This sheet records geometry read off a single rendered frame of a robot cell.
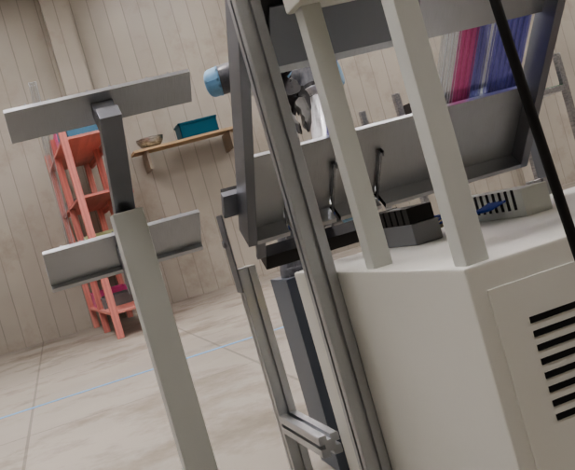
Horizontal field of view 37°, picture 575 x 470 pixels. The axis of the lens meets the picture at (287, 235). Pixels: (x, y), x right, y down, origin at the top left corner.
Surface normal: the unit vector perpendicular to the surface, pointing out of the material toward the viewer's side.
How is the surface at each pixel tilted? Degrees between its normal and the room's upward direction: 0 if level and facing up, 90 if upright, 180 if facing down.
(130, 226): 90
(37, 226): 90
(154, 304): 90
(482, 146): 133
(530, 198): 90
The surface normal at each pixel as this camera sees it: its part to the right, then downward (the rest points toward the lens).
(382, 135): 0.39, 0.62
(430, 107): 0.28, -0.05
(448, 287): -0.92, 0.27
